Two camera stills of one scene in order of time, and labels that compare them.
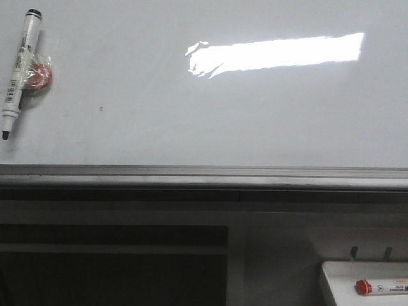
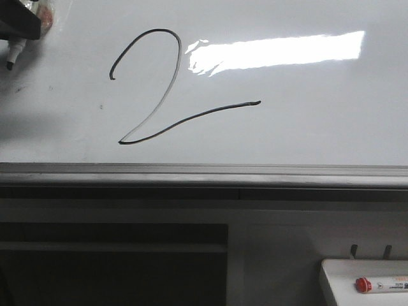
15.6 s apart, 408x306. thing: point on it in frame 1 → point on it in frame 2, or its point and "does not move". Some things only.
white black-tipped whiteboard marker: [21, 70] → [16, 46]
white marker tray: [342, 276] does not move
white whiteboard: [210, 94] does not move
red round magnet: [39, 75] → [45, 13]
